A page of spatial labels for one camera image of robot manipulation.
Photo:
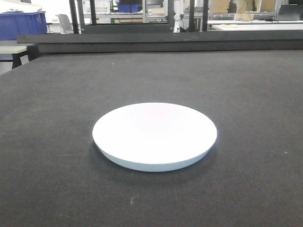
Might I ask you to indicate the white round plate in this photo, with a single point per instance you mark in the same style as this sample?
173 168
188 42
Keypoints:
154 137

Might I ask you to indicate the large blue storage crate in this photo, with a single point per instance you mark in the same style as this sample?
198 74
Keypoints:
15 23

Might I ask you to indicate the white folding side table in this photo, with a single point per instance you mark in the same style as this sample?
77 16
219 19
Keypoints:
16 53

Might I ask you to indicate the grey office chair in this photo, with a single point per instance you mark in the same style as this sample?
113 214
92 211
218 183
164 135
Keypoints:
65 24

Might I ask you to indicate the black metal frame rack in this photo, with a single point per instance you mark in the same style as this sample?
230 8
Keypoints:
79 26

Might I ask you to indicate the white background workbench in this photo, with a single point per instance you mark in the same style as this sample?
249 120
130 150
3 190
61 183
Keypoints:
254 25

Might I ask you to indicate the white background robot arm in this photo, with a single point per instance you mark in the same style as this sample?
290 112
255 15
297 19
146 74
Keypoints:
179 14

